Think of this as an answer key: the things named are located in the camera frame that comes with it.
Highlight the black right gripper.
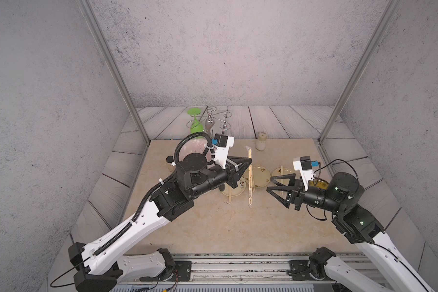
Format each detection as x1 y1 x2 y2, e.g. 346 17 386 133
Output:
268 174 344 217

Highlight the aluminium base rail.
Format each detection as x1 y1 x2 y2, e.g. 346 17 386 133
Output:
105 252 384 292

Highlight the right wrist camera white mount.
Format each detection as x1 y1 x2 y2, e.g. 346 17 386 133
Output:
293 156 320 191

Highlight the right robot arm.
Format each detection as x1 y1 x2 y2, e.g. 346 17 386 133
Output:
267 172 432 292

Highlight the white shaker bottle beige cap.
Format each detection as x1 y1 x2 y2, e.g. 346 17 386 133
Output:
255 132 267 151

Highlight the left aluminium frame post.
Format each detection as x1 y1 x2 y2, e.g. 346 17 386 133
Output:
76 0 151 145

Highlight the chrome cup holder stand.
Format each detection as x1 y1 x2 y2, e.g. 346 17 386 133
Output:
198 107 232 136

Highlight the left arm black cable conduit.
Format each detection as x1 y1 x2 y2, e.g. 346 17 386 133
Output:
173 131 216 165

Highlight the cream plate with dark patch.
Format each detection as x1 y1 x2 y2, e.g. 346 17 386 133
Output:
221 178 246 198

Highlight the right aluminium frame post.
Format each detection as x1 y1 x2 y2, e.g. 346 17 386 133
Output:
318 0 402 145

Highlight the cream plate with characters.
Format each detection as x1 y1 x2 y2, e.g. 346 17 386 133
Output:
271 167 296 177
253 165 271 188

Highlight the aluminium frame post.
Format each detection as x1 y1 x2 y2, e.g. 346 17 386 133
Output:
318 0 402 145
76 0 151 145

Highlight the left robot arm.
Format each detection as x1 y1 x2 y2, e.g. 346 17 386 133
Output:
68 153 253 292

